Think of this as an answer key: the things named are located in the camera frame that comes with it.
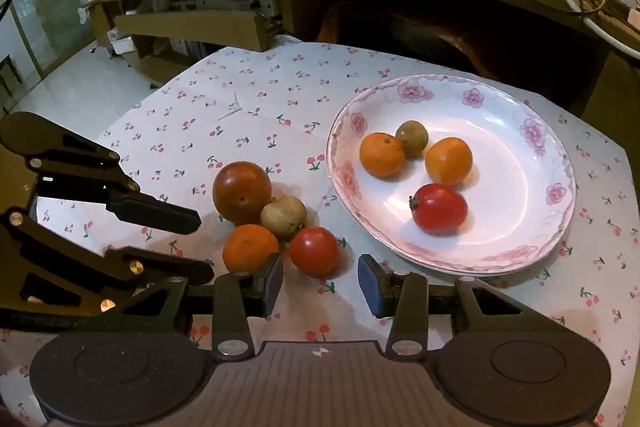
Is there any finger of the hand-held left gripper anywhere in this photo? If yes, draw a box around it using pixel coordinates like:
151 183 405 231
0 207 216 315
0 111 202 236

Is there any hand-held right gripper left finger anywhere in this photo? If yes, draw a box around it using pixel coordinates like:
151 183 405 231
118 252 285 361

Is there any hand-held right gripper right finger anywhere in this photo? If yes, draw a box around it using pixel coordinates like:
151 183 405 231
357 254 568 362

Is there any small orange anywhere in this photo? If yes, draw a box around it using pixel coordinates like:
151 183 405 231
425 137 474 186
222 224 280 274
359 132 406 178

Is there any white plate with pink flowers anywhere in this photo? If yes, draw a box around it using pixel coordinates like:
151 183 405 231
326 75 577 277

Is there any brown kiwi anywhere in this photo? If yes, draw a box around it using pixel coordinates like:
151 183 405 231
395 120 430 159
260 195 308 242

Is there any large dark red tomato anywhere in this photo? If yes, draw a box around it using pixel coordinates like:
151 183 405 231
212 161 273 225

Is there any cherry print tablecloth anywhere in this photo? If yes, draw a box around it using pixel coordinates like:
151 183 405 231
0 41 632 427

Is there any cardboard box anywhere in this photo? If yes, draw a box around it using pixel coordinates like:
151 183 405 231
107 29 202 88

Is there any wooden stool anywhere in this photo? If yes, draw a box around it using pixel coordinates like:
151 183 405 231
0 54 24 98

